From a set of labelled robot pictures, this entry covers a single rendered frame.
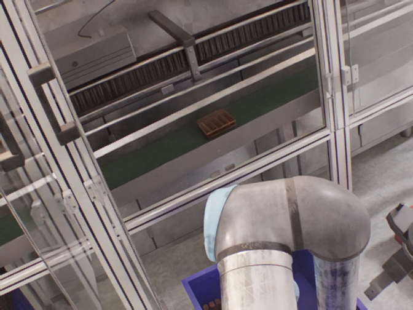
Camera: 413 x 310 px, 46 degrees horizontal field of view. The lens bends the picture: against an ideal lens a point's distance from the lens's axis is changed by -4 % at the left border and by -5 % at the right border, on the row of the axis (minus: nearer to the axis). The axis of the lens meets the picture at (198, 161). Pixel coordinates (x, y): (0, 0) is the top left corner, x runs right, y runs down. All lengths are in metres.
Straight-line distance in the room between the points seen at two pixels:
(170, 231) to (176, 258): 0.19
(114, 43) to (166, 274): 1.08
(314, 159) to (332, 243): 1.44
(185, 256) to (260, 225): 1.47
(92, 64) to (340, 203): 0.89
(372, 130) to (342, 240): 1.59
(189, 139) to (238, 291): 0.96
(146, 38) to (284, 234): 1.20
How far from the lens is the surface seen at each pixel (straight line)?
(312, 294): 1.70
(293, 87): 1.75
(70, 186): 1.41
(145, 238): 2.04
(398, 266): 1.04
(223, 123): 1.61
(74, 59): 1.45
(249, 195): 0.78
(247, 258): 0.74
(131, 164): 1.63
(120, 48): 1.47
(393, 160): 2.50
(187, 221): 2.06
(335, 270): 0.92
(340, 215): 0.79
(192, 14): 1.87
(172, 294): 2.10
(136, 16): 1.80
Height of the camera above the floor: 1.60
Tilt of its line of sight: 37 degrees down
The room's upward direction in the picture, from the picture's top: 16 degrees counter-clockwise
